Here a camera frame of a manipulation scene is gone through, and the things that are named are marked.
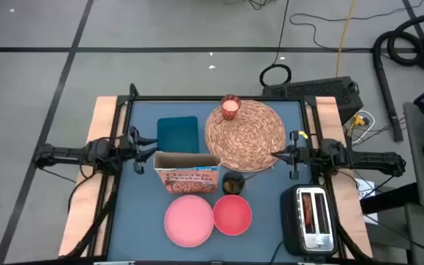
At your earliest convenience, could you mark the red glass candle holder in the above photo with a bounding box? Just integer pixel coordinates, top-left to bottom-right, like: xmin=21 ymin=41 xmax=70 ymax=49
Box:
xmin=220 ymin=93 xmax=242 ymax=121

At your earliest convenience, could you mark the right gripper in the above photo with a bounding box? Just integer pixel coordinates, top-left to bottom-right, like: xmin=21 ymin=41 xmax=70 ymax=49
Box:
xmin=272 ymin=130 xmax=314 ymax=180

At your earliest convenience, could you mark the pink plate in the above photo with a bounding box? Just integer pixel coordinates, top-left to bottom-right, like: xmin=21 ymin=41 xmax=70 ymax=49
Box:
xmin=163 ymin=194 xmax=216 ymax=248

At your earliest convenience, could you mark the orange Cheerios cereal box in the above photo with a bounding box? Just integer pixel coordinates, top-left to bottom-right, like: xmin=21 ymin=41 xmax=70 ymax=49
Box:
xmin=152 ymin=151 xmax=221 ymax=195

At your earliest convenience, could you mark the black coiled cable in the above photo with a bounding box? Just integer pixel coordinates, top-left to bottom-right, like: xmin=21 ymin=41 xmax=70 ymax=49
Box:
xmin=258 ymin=0 xmax=292 ymax=88

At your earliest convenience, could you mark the red bowl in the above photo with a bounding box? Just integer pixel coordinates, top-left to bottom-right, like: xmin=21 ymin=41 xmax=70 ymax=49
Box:
xmin=212 ymin=194 xmax=253 ymax=237

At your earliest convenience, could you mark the teal plastic bin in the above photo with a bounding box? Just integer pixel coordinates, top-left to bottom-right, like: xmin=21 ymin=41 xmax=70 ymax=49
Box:
xmin=156 ymin=116 xmax=200 ymax=155

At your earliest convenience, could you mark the black vacuum hose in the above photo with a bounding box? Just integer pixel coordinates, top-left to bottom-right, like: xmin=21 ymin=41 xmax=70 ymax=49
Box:
xmin=372 ymin=13 xmax=424 ymax=143

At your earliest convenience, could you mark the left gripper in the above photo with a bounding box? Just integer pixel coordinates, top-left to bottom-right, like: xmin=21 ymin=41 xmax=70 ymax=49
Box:
xmin=118 ymin=125 xmax=160 ymax=175

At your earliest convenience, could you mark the black mesh cup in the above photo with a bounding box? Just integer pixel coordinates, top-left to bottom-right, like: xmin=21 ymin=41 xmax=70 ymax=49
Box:
xmin=222 ymin=169 xmax=246 ymax=196

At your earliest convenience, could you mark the yellow plug white cable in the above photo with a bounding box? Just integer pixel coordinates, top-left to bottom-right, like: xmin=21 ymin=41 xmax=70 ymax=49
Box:
xmin=344 ymin=109 xmax=376 ymax=144

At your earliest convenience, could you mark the round woven placemat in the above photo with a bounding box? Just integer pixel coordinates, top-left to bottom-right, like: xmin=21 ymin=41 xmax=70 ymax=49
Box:
xmin=204 ymin=99 xmax=287 ymax=173

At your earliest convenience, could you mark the white paper sheet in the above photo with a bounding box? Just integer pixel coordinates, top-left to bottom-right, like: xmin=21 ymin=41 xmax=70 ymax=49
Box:
xmin=355 ymin=178 xmax=379 ymax=225

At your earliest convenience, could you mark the thin black floor cable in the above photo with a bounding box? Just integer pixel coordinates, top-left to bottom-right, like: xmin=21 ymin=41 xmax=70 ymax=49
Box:
xmin=289 ymin=0 xmax=424 ymax=52

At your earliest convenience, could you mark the black toaster cord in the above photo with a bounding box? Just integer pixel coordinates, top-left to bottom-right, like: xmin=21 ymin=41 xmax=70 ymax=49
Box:
xmin=269 ymin=241 xmax=285 ymax=264

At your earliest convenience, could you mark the black perforated computer case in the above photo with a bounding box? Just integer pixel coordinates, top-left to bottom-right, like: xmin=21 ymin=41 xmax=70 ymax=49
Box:
xmin=262 ymin=76 xmax=364 ymax=124

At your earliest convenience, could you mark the black support bar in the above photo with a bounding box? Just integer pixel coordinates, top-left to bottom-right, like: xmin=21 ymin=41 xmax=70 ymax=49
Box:
xmin=358 ymin=182 xmax=421 ymax=215

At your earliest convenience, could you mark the toast slice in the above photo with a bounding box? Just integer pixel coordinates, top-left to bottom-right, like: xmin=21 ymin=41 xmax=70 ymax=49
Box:
xmin=302 ymin=193 xmax=314 ymax=227

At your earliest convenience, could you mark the black chrome toaster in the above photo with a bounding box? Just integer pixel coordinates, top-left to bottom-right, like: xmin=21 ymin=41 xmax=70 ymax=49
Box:
xmin=280 ymin=183 xmax=339 ymax=258

